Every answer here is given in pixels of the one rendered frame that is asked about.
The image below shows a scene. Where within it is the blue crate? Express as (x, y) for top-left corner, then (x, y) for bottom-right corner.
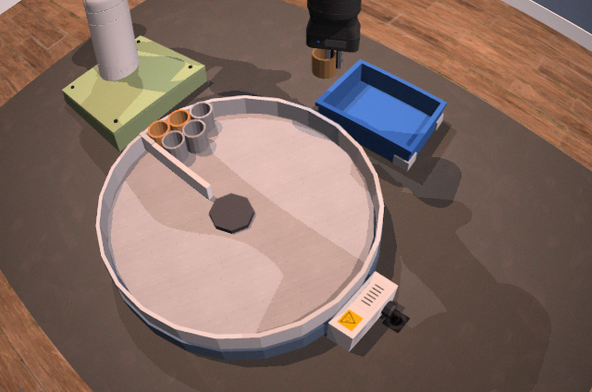
(315, 59), (447, 171)

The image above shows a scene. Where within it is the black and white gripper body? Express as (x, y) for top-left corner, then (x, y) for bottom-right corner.
(306, 0), (362, 53)

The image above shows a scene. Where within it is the grey metal bushing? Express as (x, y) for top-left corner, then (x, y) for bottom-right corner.
(162, 130), (189, 163)
(190, 102), (215, 133)
(182, 119), (209, 153)

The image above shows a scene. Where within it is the bronze bushing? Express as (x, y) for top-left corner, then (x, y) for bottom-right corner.
(167, 109), (191, 132)
(148, 120), (171, 148)
(312, 48), (337, 79)

